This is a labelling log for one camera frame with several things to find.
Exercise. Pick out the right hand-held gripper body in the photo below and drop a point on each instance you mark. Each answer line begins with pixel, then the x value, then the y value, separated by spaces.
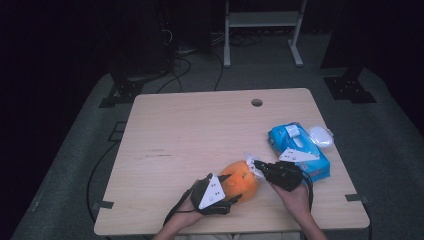
pixel 286 175

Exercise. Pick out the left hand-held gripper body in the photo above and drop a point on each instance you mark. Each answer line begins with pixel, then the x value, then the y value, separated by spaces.
pixel 211 193

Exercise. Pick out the white wet wipe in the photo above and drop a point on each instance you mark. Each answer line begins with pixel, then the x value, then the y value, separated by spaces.
pixel 251 160

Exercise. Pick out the orange plush toy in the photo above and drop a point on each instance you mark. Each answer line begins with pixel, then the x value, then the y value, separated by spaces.
pixel 241 186

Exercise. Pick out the blue wet wipes pack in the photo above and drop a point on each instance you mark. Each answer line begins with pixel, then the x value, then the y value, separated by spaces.
pixel 313 168

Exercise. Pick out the person's right hand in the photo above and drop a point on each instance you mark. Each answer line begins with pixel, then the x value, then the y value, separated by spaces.
pixel 298 201

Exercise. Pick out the person's left hand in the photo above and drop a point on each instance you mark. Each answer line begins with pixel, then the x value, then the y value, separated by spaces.
pixel 186 216

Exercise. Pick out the black tape strip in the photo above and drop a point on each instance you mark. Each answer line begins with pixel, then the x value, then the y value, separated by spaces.
pixel 103 204
pixel 356 197

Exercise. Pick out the black stand base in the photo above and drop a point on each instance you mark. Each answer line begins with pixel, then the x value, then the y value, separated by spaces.
pixel 350 90
pixel 121 95

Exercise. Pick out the dark floor outlet plate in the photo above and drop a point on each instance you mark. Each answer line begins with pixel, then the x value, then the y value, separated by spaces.
pixel 117 131

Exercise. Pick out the white metal stand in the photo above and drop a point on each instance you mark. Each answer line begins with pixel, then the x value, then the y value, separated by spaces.
pixel 263 19

